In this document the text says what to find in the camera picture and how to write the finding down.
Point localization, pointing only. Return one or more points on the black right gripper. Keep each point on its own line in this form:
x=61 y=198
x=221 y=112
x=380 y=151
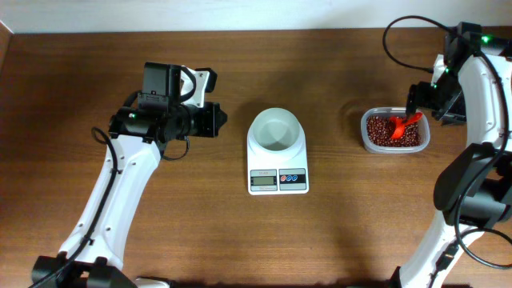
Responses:
x=424 y=96

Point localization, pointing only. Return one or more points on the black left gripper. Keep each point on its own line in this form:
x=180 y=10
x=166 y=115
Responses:
x=210 y=120

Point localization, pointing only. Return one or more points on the orange plastic scoop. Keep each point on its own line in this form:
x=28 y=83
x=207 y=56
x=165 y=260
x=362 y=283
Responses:
x=400 y=124

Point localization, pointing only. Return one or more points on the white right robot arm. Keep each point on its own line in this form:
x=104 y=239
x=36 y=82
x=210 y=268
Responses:
x=471 y=84

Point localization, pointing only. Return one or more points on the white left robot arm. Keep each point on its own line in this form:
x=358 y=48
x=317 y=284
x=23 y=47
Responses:
x=170 y=106

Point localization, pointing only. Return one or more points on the white round bowl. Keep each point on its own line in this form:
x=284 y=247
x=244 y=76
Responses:
x=275 y=129

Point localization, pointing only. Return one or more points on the white digital kitchen scale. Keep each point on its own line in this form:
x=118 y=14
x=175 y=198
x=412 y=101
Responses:
x=278 y=172

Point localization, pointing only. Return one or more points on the clear plastic container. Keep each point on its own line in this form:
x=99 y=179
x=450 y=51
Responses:
x=387 y=112

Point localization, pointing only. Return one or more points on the red beans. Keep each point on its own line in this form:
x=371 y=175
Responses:
x=380 y=130

